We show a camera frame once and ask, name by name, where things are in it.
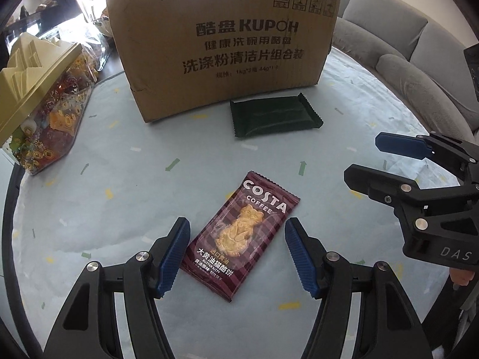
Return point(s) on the brown cardboard box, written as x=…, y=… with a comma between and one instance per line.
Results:
x=224, y=45

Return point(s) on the brown biscuit packet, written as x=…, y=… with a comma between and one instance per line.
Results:
x=239, y=235

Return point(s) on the grey curved sofa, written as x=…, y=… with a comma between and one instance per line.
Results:
x=411, y=52

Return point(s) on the candy jar with yellow-green lid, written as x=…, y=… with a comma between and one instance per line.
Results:
x=48, y=119

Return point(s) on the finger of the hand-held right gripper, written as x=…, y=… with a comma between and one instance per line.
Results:
x=402, y=145
x=374, y=182

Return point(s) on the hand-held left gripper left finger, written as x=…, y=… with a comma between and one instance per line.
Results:
x=174, y=254

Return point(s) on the person's right hand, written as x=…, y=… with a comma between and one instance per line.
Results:
x=460, y=276

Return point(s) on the clear plastic bags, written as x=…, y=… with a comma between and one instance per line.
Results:
x=99, y=30

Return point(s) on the dark green wafer packet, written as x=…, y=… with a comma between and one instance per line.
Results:
x=273, y=117

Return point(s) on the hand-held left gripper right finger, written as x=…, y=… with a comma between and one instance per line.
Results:
x=301, y=258

